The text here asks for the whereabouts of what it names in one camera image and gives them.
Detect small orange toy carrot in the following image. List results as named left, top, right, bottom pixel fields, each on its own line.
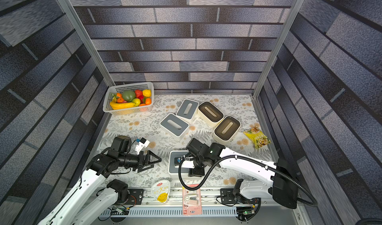
left=115, top=93, right=124, bottom=103

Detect right aluminium frame post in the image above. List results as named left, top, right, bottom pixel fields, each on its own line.
left=253, top=0, right=304, bottom=99

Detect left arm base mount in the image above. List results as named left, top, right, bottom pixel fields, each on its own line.
left=117, top=189, right=145, bottom=206

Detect dark lid cream tissue box rear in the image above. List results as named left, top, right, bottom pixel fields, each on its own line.
left=197, top=101, right=224, bottom=128

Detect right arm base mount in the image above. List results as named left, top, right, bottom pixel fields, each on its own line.
left=216, top=188, right=260, bottom=207

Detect left aluminium frame post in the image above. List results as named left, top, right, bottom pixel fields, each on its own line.
left=57, top=0, right=115, bottom=86

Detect black corrugated cable hose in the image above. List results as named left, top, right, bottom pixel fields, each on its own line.
left=178, top=154, right=318, bottom=208

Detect grey lid tissue box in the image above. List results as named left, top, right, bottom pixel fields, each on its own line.
left=168, top=150, right=195, bottom=179
left=160, top=113, right=190, bottom=140
left=176, top=99, right=199, bottom=124

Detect red toy fruit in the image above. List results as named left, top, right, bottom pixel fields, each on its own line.
left=135, top=90, right=143, bottom=98

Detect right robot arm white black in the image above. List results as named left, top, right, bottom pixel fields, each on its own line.
left=186, top=138, right=298, bottom=209

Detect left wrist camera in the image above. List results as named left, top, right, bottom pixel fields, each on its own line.
left=133, top=137, right=150, bottom=155

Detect dark lid cream tissue box right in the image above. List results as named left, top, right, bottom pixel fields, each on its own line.
left=212, top=116, right=241, bottom=145

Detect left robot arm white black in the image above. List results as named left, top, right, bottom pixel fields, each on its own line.
left=40, top=135, right=162, bottom=225

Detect pink stapler blister pack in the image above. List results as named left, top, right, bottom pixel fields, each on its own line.
left=182, top=187, right=203, bottom=216

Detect orange toy fruit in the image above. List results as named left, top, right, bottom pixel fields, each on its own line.
left=144, top=98, right=152, bottom=105

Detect green toy apple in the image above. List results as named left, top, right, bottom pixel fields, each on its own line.
left=132, top=98, right=141, bottom=107

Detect green snack bag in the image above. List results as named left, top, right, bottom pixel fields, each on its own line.
left=243, top=127, right=271, bottom=149

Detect aluminium front rail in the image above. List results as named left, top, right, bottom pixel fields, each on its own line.
left=65, top=186, right=302, bottom=208

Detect white yellow snack pouch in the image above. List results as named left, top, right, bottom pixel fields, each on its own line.
left=150, top=180, right=171, bottom=203

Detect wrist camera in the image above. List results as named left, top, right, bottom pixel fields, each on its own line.
left=174, top=157, right=194, bottom=169
left=133, top=137, right=150, bottom=155

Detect yellow toy pepper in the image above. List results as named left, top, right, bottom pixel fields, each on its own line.
left=142, top=89, right=152, bottom=98

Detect white plastic basket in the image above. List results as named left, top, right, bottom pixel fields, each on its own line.
left=102, top=82, right=155, bottom=116

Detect white slotted cable duct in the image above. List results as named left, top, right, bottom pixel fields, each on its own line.
left=99, top=207, right=238, bottom=220

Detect dark lid cream tissue box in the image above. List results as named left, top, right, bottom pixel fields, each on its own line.
left=197, top=101, right=224, bottom=128
left=212, top=116, right=241, bottom=145

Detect aluminium frame post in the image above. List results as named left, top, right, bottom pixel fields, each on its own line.
left=253, top=0, right=304, bottom=99
left=57, top=0, right=115, bottom=86

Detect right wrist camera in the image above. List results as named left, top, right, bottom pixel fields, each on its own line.
left=174, top=157, right=194, bottom=169

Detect yellow toy banana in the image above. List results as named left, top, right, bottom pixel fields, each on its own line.
left=109, top=101, right=135, bottom=110

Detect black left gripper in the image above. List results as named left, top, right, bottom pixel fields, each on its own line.
left=120, top=150, right=163, bottom=171

